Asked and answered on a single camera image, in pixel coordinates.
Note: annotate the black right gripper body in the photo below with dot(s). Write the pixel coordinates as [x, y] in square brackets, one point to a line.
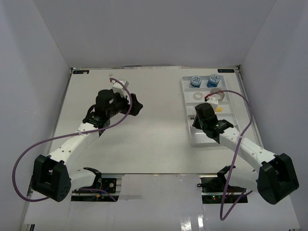
[198, 124]

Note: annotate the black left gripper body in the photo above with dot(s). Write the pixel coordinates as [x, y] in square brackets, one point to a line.
[120, 105]

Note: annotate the clear tape roll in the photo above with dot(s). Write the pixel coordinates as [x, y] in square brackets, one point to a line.
[198, 96]

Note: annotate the white compartment tray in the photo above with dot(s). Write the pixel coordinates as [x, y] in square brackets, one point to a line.
[196, 136]

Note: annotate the brown packing tape roll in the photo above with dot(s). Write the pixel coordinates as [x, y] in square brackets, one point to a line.
[217, 93]

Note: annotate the blue tape roll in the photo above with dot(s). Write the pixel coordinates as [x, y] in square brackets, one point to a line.
[213, 81]
[195, 81]

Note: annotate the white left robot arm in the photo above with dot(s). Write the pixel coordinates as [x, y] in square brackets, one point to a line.
[51, 176]

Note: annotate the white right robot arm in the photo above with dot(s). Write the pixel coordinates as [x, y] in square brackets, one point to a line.
[273, 175]

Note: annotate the left black table label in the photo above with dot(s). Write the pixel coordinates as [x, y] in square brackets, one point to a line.
[80, 72]

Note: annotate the black table label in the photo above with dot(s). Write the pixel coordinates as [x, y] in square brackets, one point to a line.
[80, 72]
[226, 71]

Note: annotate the right black table label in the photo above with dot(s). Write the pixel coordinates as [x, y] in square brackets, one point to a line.
[226, 71]

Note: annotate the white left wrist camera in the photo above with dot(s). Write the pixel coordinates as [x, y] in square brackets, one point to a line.
[117, 87]

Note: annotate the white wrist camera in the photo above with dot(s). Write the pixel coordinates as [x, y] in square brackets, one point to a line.
[213, 101]
[117, 87]

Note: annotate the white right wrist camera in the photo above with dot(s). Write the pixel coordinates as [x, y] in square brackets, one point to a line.
[213, 101]

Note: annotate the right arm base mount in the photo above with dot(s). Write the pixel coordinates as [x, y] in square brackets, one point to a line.
[212, 188]

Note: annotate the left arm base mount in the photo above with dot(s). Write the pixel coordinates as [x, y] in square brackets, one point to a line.
[90, 185]

